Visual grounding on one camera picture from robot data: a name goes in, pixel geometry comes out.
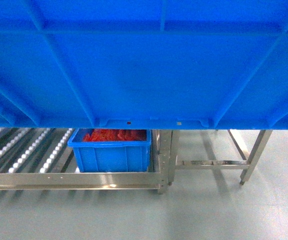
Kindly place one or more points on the large blue plastic crate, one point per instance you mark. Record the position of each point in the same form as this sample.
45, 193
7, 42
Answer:
144, 64

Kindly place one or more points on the red parts in crate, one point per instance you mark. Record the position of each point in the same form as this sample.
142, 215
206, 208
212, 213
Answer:
121, 135

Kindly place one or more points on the blue crate with red parts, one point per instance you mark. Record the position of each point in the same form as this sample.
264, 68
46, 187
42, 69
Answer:
110, 156

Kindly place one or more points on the steel roller shelf rack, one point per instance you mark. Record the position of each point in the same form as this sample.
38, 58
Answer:
41, 159

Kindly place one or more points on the stainless steel table frame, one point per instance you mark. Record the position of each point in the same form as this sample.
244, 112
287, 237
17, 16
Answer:
247, 163

